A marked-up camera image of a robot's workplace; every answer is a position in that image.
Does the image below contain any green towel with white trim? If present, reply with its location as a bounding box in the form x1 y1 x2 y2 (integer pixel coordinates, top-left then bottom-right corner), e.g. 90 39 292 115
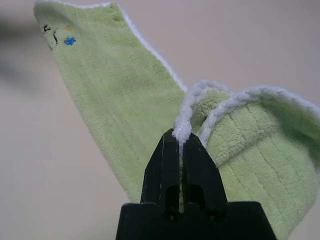
33 0 320 240

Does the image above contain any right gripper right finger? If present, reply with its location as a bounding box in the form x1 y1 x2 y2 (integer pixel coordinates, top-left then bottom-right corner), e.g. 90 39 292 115
181 132 227 215

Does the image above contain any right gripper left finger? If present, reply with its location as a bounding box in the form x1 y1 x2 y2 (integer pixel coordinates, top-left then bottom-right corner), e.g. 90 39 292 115
140 128 181 221

